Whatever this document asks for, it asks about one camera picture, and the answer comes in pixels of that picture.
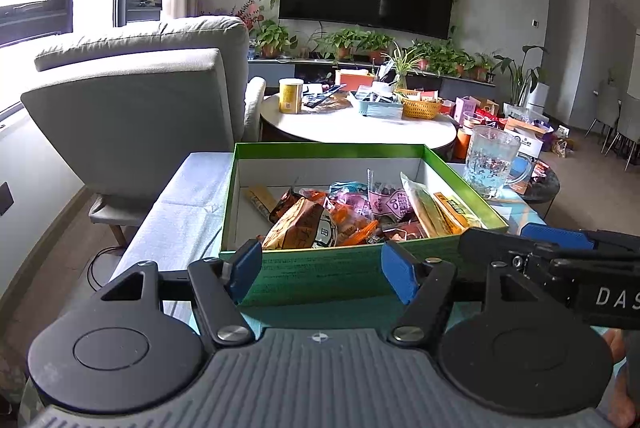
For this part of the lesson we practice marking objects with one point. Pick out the blue finger of the right gripper outside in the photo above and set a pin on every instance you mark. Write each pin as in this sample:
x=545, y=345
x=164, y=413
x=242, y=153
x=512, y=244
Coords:
x=564, y=238

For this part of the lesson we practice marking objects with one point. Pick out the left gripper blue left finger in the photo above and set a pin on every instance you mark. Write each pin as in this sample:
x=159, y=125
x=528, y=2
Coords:
x=235, y=274

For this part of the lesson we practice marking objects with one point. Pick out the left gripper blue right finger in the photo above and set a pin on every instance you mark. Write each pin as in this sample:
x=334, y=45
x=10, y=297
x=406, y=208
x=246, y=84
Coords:
x=406, y=274

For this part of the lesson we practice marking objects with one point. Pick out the pale yellow cake packet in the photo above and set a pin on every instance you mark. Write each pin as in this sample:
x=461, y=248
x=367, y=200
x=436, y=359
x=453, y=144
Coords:
x=424, y=206

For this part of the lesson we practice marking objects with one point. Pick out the orange brown snack bag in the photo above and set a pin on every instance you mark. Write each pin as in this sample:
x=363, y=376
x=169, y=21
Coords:
x=304, y=225

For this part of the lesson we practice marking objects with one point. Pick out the patterned teal table mat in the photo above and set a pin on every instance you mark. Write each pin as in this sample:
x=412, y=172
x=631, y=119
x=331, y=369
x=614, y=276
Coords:
x=190, y=212

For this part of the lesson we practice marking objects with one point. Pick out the long tan wafer pack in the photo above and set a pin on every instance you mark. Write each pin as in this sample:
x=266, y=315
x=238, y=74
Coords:
x=262, y=200

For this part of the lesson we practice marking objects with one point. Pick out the pink candy bag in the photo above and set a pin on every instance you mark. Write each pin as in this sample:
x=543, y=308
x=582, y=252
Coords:
x=375, y=198

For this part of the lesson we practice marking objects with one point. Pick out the orange yellow snack bag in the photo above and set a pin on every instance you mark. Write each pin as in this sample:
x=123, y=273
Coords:
x=458, y=217

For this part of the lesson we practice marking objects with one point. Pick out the green cardboard box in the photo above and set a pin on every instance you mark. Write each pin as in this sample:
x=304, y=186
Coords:
x=352, y=268

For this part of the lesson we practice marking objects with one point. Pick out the blue white paper box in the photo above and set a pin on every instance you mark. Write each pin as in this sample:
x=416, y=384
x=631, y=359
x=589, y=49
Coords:
x=530, y=135

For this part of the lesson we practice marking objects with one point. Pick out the clear glass mug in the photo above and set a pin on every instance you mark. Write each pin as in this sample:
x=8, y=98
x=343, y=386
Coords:
x=493, y=160

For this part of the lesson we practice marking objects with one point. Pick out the white round coffee table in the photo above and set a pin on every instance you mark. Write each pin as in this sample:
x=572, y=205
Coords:
x=339, y=122

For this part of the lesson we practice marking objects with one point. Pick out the woven yellow basket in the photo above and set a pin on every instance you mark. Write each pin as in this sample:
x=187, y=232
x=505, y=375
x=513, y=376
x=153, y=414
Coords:
x=415, y=107

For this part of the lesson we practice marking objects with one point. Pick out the blue storage tray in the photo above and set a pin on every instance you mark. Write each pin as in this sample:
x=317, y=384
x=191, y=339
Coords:
x=385, y=110

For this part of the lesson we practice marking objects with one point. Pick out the yellow tin can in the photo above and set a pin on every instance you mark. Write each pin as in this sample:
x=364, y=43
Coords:
x=290, y=95

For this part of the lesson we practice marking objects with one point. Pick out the grey armchair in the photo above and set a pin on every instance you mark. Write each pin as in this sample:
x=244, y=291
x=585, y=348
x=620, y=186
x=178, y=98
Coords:
x=125, y=108

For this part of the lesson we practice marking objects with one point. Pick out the orange box on table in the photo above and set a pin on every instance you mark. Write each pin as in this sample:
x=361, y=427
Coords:
x=351, y=80

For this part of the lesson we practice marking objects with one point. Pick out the spider plant in vase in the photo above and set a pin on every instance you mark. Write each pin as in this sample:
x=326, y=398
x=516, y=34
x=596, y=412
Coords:
x=398, y=63

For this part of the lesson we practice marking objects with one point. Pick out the red flower decoration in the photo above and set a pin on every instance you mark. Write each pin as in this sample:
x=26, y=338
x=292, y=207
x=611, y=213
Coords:
x=250, y=13

